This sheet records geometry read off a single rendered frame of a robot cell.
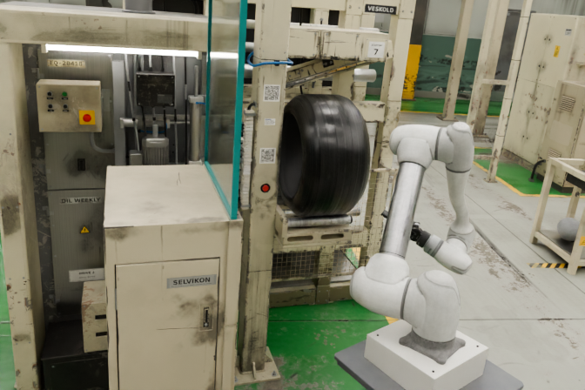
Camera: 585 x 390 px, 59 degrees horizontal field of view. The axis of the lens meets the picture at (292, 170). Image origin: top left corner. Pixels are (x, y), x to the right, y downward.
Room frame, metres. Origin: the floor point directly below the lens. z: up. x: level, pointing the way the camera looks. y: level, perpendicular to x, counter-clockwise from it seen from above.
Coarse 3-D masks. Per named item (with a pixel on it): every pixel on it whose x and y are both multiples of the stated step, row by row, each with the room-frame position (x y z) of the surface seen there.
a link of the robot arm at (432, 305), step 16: (432, 272) 1.65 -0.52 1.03; (416, 288) 1.62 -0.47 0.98; (432, 288) 1.58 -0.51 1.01; (448, 288) 1.58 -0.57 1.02; (416, 304) 1.59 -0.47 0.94; (432, 304) 1.56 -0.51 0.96; (448, 304) 1.56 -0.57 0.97; (416, 320) 1.58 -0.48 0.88; (432, 320) 1.56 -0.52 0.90; (448, 320) 1.55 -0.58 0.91; (432, 336) 1.55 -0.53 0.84; (448, 336) 1.56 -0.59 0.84
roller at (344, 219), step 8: (328, 216) 2.35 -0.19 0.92; (336, 216) 2.36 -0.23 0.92; (344, 216) 2.37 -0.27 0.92; (288, 224) 2.26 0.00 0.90; (296, 224) 2.27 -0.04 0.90; (304, 224) 2.29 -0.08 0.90; (312, 224) 2.30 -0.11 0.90; (320, 224) 2.31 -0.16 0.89; (328, 224) 2.33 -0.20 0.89; (336, 224) 2.34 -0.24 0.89; (344, 224) 2.36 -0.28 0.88
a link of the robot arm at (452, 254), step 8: (448, 240) 2.15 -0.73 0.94; (456, 240) 2.14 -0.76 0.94; (440, 248) 2.09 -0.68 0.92; (448, 248) 2.09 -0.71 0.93; (456, 248) 2.10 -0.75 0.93; (464, 248) 2.12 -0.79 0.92; (440, 256) 2.08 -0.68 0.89; (448, 256) 2.07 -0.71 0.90; (456, 256) 2.06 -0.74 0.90; (464, 256) 2.07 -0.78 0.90; (440, 264) 2.09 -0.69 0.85; (448, 264) 2.06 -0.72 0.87; (456, 264) 2.05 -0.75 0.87; (464, 264) 2.05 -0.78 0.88; (456, 272) 2.06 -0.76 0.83; (464, 272) 2.05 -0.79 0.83
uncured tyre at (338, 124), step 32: (320, 96) 2.44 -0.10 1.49; (288, 128) 2.70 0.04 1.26; (320, 128) 2.23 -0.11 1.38; (352, 128) 2.28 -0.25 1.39; (288, 160) 2.69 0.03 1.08; (320, 160) 2.17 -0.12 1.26; (352, 160) 2.21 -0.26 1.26; (288, 192) 2.46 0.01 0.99; (320, 192) 2.17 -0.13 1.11; (352, 192) 2.22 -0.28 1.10
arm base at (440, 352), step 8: (408, 336) 1.63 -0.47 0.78; (416, 336) 1.59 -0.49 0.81; (400, 344) 1.61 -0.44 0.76; (408, 344) 1.59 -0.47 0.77; (416, 344) 1.58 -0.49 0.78; (424, 344) 1.56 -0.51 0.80; (432, 344) 1.55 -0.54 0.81; (440, 344) 1.55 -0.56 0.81; (448, 344) 1.56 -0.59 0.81; (456, 344) 1.60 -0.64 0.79; (464, 344) 1.62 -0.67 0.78; (424, 352) 1.55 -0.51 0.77; (432, 352) 1.54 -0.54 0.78; (440, 352) 1.54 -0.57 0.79; (448, 352) 1.55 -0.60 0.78; (440, 360) 1.51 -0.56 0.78
